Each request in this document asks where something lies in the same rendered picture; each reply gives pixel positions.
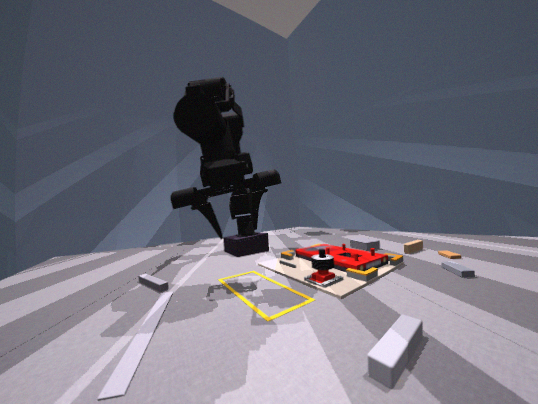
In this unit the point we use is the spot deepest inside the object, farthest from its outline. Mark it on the white rectangular block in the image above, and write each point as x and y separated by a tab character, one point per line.
390	356

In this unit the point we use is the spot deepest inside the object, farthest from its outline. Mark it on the tan rectangular block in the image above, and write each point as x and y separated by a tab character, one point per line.
413	247

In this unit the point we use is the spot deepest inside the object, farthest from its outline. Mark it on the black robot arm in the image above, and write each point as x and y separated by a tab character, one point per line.
198	115

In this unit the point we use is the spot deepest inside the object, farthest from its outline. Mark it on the yellow rectangular outline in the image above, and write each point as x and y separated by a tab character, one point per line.
257	310

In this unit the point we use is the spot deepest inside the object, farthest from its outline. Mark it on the orange flat bar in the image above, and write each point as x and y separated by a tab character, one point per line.
450	255

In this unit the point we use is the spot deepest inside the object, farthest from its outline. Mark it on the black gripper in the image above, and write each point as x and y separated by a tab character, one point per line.
198	198

